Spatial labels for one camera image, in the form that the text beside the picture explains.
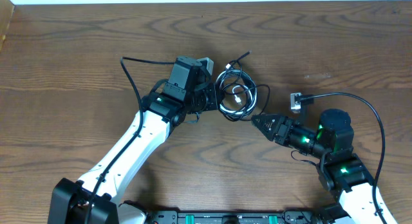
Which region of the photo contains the white cable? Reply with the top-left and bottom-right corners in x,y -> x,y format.
214,63 -> 258,117

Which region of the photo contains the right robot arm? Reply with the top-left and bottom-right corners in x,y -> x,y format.
251,109 -> 396,223

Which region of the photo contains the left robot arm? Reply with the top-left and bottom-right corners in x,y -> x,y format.
48,56 -> 218,223

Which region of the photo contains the cardboard panel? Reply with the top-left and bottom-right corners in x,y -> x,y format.
0,0 -> 15,49

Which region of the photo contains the left camera cable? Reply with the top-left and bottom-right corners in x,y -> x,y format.
83,56 -> 176,224

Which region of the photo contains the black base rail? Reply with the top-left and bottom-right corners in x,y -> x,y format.
144,209 -> 322,224

